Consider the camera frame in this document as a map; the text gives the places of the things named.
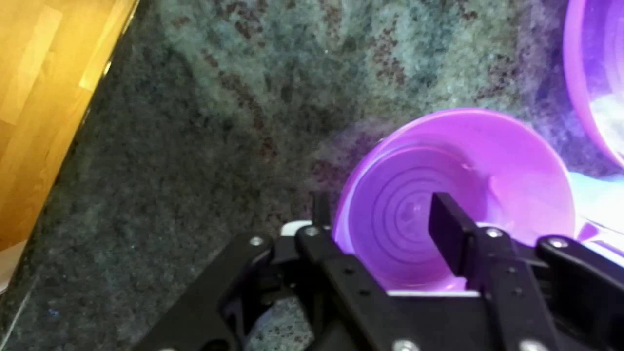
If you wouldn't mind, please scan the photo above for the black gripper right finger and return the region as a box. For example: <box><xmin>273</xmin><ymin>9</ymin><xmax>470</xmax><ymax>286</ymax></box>
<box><xmin>427</xmin><ymin>190</ymin><xmax>624</xmax><ymax>351</ymax></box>

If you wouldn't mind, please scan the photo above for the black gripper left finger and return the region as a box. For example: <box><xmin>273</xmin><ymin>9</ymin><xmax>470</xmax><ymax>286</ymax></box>
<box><xmin>135</xmin><ymin>190</ymin><xmax>392</xmax><ymax>351</ymax></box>

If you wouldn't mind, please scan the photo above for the purple plastic bowl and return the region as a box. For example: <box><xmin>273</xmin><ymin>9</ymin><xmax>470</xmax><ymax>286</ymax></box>
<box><xmin>332</xmin><ymin>106</ymin><xmax>580</xmax><ymax>292</ymax></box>

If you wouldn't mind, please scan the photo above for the purple plastic knife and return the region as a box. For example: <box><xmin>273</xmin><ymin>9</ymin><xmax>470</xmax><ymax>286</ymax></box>
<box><xmin>576</xmin><ymin>219</ymin><xmax>624</xmax><ymax>251</ymax></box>

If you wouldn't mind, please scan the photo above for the purple plastic plate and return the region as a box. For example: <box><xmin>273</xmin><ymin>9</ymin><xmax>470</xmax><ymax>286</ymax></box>
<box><xmin>562</xmin><ymin>0</ymin><xmax>624</xmax><ymax>169</ymax></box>

